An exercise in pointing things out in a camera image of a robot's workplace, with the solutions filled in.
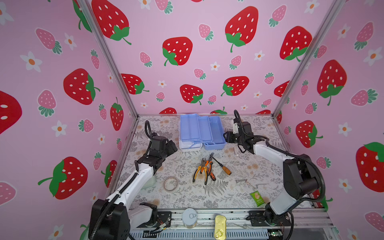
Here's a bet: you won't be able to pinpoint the white pink blue tool box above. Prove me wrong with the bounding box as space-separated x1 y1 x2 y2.
179 114 227 152

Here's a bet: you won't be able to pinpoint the orange black combination pliers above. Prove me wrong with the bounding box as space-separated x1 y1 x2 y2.
205 153 217 185

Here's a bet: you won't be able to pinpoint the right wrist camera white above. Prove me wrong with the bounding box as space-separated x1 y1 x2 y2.
233 121 240 134

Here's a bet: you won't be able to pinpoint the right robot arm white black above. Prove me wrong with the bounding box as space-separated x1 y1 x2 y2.
224 119 326 226

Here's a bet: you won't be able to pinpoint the green snack packet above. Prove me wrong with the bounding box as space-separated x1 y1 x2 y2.
250 191 265 207

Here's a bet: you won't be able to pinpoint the gold oval tin can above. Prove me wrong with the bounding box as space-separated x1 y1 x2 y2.
214 215 227 240

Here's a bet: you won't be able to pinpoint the metal bolt screw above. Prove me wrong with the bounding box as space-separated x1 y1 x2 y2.
236 179 250 185

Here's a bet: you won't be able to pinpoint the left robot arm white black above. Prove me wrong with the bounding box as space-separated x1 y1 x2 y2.
88 136 178 240

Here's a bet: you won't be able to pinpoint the clear tape roll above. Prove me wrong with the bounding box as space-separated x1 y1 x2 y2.
163 177 179 192

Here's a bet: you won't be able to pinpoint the round silver tin can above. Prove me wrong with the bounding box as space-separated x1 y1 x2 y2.
182 208 198 229

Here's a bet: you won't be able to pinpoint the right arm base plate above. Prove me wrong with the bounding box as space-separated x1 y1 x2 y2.
246 210 291 227

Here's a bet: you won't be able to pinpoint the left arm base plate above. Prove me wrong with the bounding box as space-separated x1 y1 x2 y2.
138 211 172 228

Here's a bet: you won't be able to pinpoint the aluminium front rail frame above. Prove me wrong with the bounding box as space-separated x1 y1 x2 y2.
127 209 342 240

